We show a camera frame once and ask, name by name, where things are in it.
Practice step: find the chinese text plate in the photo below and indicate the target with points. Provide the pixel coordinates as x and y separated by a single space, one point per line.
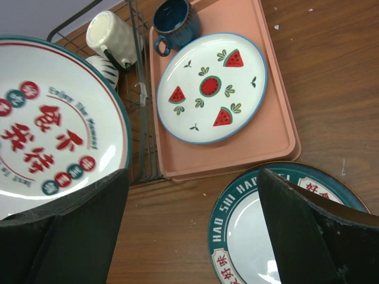
63 126

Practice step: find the white bowl orange rim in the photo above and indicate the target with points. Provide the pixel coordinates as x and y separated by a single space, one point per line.
106 68

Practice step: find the green rim hao shi plate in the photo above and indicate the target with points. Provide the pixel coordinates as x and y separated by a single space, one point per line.
238 240

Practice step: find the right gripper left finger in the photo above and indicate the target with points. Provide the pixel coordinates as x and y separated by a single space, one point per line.
68 240

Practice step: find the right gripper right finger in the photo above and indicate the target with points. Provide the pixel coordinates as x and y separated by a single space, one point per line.
314 239

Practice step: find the blue ceramic mug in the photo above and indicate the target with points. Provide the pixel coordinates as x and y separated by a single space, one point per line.
177 24

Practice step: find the black wire dish rack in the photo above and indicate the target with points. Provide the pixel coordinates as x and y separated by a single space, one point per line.
134 87

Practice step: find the watermelon pattern plate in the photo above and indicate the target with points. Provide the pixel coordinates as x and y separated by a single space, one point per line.
212 88

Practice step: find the cream mug black handle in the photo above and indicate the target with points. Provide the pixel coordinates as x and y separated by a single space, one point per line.
112 38

